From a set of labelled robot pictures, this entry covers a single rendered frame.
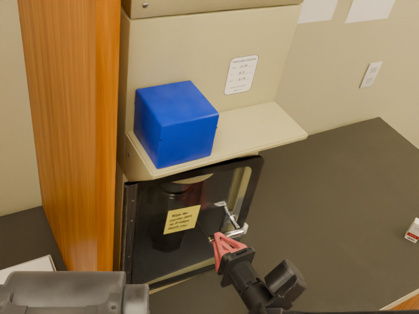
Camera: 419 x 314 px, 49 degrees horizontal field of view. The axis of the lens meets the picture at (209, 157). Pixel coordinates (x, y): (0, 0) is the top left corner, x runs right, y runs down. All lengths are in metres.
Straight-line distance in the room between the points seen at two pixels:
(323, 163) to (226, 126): 0.96
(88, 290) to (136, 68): 0.47
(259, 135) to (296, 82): 0.86
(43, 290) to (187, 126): 0.43
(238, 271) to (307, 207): 0.64
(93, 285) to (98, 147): 0.38
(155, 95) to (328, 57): 1.07
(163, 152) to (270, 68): 0.29
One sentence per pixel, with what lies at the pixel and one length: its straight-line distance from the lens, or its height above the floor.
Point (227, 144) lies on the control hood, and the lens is 0.80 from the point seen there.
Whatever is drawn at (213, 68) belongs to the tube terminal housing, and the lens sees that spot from 0.81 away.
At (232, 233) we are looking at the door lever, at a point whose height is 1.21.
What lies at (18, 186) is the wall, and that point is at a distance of 1.42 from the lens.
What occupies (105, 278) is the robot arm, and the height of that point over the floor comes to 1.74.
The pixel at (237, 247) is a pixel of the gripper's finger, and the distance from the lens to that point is 1.02.
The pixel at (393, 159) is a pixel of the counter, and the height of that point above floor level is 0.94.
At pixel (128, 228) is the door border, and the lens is 0.97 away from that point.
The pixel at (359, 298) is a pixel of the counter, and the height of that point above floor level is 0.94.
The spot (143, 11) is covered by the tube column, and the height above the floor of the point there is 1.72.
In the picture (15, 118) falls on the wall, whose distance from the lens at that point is 1.27.
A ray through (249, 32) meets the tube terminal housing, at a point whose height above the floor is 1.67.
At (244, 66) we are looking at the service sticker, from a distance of 0.84.
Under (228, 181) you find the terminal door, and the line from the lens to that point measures 0.99.
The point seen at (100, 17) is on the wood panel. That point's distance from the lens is 0.57.
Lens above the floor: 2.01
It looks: 41 degrees down
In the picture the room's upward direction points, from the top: 12 degrees clockwise
